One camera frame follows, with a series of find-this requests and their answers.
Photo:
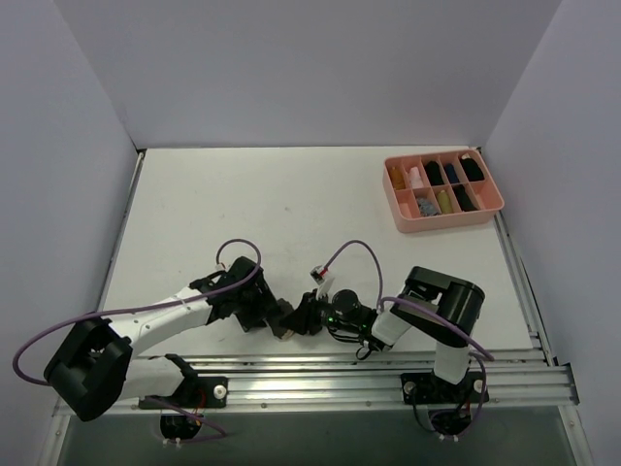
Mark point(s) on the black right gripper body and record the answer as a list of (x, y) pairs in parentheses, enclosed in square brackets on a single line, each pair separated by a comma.
[(311, 316)]

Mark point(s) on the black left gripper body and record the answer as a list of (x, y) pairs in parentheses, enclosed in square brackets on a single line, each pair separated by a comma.
[(267, 311)]

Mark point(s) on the brown underwear cream waistband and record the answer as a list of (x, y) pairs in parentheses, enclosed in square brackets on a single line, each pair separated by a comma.
[(277, 319)]

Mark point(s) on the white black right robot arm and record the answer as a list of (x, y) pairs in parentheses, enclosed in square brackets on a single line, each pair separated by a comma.
[(443, 307)]

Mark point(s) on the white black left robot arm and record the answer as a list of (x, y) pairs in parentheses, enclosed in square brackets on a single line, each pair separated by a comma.
[(99, 362)]

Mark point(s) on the grey patterned rolled garment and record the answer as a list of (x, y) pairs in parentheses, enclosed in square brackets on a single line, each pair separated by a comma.
[(426, 207)]

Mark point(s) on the orange rolled garment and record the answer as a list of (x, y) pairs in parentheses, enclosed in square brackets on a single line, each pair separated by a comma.
[(396, 178)]

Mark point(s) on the pink white rolled garment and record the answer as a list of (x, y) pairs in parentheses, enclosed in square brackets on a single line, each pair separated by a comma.
[(415, 178)]

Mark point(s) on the pink divided storage box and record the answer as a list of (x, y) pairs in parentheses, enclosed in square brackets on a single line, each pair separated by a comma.
[(440, 190)]

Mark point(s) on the yellow rolled garment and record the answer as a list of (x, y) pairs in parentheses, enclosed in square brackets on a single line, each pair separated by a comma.
[(444, 203)]

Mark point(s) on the black rolled garment lower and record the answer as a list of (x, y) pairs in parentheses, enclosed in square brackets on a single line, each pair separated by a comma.
[(463, 198)]

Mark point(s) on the dark blue rolled garment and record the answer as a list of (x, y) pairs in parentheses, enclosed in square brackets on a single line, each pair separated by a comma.
[(451, 173)]

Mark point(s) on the black white rolled garment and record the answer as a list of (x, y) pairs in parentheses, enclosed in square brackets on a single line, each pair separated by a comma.
[(471, 168)]

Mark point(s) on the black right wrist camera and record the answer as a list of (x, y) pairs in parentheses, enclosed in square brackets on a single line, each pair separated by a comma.
[(350, 314)]

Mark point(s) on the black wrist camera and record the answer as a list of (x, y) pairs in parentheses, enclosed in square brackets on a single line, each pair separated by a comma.
[(244, 272), (350, 314)]

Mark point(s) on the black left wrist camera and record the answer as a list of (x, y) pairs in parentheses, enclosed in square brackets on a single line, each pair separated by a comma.
[(244, 272)]

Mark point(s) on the aluminium frame rail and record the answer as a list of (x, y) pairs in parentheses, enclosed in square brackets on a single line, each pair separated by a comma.
[(339, 382)]

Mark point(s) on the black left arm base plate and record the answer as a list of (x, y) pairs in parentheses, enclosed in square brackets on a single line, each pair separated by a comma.
[(208, 392)]

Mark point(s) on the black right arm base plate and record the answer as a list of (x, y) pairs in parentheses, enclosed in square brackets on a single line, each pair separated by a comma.
[(425, 388)]

